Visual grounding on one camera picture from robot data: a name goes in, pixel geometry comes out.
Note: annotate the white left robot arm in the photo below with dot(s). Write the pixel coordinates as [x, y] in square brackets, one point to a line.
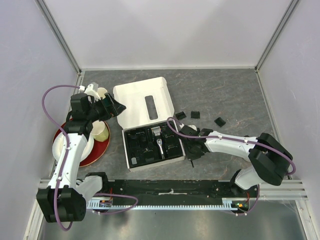
[63, 200]

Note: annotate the white cardboard box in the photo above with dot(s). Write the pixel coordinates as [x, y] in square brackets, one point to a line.
[133, 96]

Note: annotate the white plate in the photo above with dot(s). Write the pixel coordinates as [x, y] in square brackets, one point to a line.
[58, 145]

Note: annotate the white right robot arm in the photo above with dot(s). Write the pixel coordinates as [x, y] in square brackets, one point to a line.
[269, 164]

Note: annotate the red round plate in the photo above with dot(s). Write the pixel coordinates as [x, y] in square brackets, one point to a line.
[99, 148]

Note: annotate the black plastic tray insert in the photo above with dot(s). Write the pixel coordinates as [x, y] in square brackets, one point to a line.
[141, 144]

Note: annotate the cream paper cup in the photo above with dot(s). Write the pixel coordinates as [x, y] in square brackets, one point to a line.
[100, 131]
[101, 91]

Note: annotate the black comb guard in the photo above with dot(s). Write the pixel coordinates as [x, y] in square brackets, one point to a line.
[180, 115]
[195, 114]
[220, 122]

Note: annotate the white slotted cable duct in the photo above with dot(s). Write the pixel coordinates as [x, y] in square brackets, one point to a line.
[158, 203]

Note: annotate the small white oil bottle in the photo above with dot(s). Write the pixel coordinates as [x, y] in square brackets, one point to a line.
[134, 160]

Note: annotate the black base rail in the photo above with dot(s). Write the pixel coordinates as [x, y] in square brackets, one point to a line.
[178, 188]

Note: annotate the black silver hair clipper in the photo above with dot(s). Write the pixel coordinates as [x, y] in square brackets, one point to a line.
[157, 134]

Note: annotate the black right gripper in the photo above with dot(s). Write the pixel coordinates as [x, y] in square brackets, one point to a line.
[191, 156]

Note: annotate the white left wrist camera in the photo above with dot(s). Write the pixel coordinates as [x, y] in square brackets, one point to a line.
[91, 90]

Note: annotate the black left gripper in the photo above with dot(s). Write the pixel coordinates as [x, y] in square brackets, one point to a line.
[114, 109]

